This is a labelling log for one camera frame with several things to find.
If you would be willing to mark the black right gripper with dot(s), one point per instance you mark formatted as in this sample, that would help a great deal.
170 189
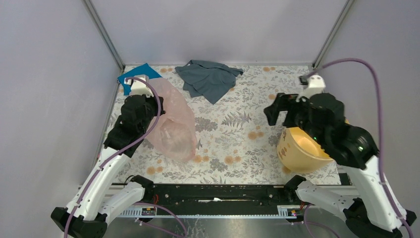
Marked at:
282 102

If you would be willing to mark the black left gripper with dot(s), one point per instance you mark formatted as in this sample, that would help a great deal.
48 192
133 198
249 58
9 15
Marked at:
153 100

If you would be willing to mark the pink plastic trash bag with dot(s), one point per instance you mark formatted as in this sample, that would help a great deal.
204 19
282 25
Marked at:
174 135

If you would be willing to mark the yellow plastic trash bin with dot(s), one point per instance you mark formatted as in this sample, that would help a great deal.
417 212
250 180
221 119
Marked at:
300 153

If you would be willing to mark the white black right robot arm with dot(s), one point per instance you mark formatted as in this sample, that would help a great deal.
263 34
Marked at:
370 214

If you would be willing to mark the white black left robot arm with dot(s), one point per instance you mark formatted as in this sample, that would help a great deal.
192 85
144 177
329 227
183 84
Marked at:
89 214

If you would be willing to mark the blue folded cloth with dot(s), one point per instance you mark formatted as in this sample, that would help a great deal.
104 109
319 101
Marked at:
144 69

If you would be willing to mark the floral patterned table cloth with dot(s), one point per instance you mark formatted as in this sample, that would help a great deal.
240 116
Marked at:
235 144

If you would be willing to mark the grey-green crumpled cloth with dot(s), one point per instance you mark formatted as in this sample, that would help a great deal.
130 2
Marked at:
209 79

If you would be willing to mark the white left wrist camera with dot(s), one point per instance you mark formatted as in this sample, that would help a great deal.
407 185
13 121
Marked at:
137 87

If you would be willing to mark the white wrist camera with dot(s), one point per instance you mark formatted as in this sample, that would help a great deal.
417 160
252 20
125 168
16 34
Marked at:
137 87
314 84

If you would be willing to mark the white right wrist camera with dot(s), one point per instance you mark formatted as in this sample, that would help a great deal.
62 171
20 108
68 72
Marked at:
314 84

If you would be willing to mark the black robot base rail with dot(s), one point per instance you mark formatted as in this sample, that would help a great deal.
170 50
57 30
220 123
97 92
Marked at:
216 199

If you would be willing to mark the aluminium frame post left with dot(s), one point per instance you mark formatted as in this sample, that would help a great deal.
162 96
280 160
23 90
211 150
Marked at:
89 5

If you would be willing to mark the aluminium frame post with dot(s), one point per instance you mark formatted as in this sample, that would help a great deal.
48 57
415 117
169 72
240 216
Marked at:
333 32
89 5

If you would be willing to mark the aluminium frame post right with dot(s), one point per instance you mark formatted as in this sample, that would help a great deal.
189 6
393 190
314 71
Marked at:
333 32

